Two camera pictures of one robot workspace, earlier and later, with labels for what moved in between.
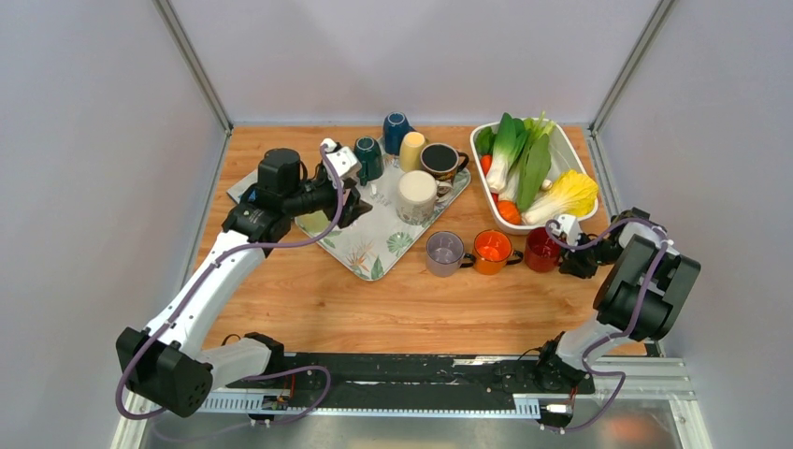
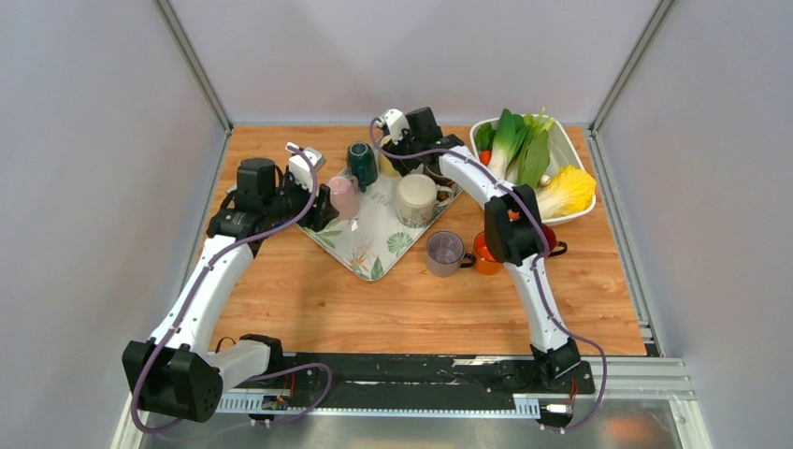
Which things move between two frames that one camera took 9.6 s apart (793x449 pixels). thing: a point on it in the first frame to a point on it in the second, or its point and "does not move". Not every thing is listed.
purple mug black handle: x=445 y=253 does not move
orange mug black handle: x=493 y=251 does not move
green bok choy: x=522 y=156 does not move
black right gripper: x=571 y=263 to x=398 y=149
